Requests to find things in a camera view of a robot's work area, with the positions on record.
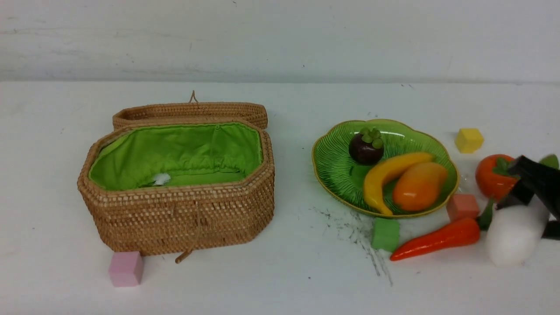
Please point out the orange yellow mango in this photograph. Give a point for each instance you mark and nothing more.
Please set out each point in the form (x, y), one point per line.
(419, 186)

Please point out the orange persimmon with green calyx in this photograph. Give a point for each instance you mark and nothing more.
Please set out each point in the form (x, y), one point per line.
(492, 177)

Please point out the green foam cube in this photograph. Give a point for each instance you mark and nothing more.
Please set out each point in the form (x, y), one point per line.
(385, 234)

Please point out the yellow foam cube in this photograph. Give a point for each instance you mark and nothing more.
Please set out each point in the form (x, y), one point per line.
(469, 140)

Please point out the green glass leaf plate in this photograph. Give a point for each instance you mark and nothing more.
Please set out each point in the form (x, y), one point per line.
(343, 178)

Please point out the light pink foam cube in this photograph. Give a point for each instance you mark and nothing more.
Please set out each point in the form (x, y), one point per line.
(126, 269)

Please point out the white radish with green leaves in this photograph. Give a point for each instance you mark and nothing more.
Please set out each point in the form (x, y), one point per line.
(515, 232)

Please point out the salmon pink foam cube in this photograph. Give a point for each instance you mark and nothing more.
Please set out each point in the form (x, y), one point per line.
(462, 206)

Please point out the yellow banana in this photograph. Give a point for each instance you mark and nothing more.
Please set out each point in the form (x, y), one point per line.
(386, 171)

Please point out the woven wicker basket lid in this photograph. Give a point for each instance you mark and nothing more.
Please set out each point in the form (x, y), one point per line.
(249, 111)

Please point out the woven wicker basket green lining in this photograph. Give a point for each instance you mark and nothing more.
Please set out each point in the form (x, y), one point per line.
(165, 188)

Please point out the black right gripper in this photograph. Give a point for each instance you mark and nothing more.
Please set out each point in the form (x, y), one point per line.
(541, 179)

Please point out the dark purple mangosteen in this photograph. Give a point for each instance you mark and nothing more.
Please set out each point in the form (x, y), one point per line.
(367, 146)

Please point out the orange carrot with green leaves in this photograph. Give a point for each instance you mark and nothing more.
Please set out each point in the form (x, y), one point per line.
(458, 233)

